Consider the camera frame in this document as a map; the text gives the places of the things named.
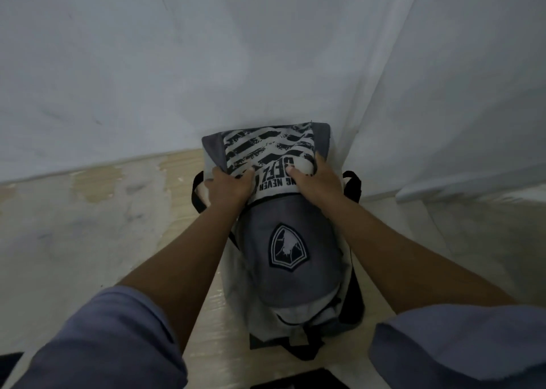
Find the person's blue-grey left sleeve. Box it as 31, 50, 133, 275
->
13, 285, 189, 389

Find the person's blue-grey sleeve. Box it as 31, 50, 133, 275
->
369, 303, 546, 389
13, 285, 189, 389

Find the person's left hand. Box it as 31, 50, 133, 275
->
205, 167, 257, 217

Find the person's right hand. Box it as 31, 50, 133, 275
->
284, 152, 346, 215

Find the person's blue-grey right sleeve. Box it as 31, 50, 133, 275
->
369, 303, 546, 389

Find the person's right forearm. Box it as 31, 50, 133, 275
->
316, 197, 519, 317

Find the white cloth backdrop sheet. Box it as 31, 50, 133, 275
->
333, 0, 546, 203
0, 0, 424, 185

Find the person's left forearm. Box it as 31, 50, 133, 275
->
116, 205, 246, 355

